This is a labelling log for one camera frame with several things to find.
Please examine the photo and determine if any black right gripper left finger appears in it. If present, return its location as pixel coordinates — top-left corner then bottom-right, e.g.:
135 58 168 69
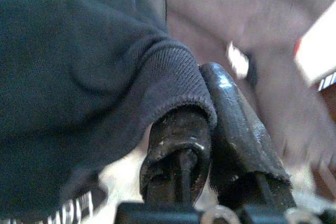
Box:
139 104 212 206

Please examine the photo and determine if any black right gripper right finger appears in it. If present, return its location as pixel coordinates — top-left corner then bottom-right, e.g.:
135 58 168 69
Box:
198 61 297 210

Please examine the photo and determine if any black collared shirt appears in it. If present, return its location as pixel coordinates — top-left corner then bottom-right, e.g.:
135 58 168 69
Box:
0 0 218 224

